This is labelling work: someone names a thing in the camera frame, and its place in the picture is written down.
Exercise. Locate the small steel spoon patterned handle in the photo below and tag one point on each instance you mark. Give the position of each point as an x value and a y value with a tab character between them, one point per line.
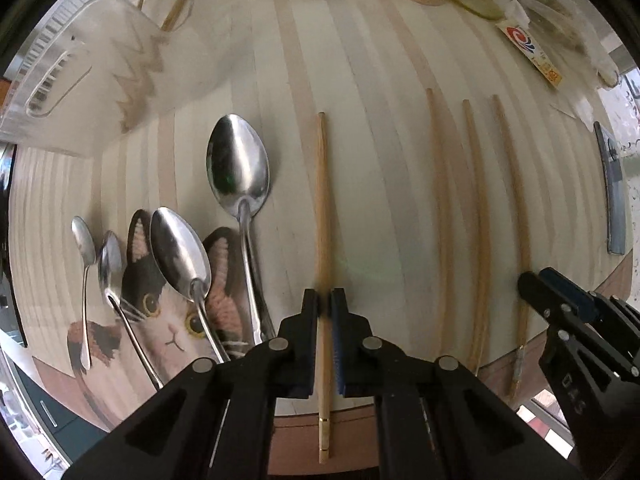
110	273

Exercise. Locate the wooden chopstick pearl band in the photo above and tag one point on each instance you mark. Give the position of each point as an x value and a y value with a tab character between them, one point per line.
522	242

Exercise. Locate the small steel teaspoon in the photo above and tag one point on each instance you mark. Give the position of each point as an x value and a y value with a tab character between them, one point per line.
87	251

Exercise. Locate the medium steel spoon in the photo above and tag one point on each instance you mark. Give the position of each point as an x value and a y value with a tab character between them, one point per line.
182	259

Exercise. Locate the wooden chopstick plain end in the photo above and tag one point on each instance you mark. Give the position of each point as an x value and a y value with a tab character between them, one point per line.
323	276

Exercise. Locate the wooden chopstick gold band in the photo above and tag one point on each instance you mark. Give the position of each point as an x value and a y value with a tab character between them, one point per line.
173	16

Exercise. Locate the wooden chopstick silver band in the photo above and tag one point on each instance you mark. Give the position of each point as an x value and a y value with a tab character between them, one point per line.
443	212

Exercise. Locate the wooden chopstick green band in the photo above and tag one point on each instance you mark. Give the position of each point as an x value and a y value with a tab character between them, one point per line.
483	244

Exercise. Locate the clear plastic bag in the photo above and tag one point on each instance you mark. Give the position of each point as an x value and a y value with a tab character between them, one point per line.
564	27

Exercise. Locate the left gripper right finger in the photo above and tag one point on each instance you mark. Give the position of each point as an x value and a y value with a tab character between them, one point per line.
352	362

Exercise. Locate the clear plastic utensil holder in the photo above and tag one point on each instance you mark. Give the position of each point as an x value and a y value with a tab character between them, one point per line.
112	69

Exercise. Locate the blue smartphone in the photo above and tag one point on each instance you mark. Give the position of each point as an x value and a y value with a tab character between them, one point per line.
614	189

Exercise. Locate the large steel serving spoon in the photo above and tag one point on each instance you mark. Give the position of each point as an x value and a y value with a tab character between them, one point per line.
238	173

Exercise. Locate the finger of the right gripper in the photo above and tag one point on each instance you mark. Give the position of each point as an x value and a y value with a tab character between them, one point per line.
571	292
535	292

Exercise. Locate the white red sachet packet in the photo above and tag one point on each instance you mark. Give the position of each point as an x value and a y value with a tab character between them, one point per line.
528	45

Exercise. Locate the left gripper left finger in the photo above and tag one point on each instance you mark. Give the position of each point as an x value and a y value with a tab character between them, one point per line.
296	363

